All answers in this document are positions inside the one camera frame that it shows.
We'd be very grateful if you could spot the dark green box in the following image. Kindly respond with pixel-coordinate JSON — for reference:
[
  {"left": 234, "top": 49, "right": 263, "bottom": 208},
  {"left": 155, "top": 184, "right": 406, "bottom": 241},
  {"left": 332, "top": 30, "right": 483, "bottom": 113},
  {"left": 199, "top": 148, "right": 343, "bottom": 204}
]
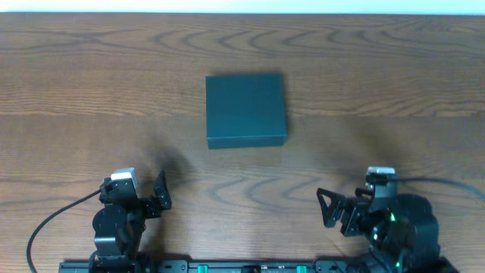
[{"left": 205, "top": 73, "right": 287, "bottom": 149}]

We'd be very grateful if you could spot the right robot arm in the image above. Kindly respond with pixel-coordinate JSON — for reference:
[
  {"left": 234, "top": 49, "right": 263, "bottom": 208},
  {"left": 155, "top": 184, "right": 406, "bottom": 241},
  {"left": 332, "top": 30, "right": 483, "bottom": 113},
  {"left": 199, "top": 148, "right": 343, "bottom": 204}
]
[{"left": 314, "top": 167, "right": 456, "bottom": 273}]

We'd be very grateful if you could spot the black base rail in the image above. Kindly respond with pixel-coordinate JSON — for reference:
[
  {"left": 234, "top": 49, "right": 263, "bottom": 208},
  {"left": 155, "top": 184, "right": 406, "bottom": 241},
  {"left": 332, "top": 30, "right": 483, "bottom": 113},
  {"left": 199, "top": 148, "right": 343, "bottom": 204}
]
[{"left": 58, "top": 259, "right": 384, "bottom": 273}]

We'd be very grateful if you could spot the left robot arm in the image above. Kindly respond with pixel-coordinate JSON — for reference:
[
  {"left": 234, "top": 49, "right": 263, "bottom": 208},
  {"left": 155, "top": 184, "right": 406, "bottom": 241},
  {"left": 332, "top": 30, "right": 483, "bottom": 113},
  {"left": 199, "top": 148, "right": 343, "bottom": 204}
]
[{"left": 88, "top": 168, "right": 172, "bottom": 272}]

